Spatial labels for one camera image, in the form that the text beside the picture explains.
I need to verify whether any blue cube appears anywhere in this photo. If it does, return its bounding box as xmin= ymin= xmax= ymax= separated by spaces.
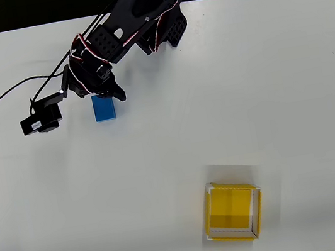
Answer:
xmin=91 ymin=92 xmax=119 ymax=124

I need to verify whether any yellow open box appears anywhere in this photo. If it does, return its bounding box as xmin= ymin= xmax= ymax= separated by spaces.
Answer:
xmin=195 ymin=174 xmax=270 ymax=249

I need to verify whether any red white servo wire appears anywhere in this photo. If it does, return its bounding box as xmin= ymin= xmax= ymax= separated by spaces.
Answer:
xmin=60 ymin=0 xmax=195 ymax=99

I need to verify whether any black webcam on gripper mount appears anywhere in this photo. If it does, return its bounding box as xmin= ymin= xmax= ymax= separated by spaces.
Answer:
xmin=15 ymin=88 xmax=72 ymax=138

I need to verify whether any black webcam cable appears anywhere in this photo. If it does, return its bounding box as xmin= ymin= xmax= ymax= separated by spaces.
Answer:
xmin=0 ymin=0 xmax=139 ymax=125

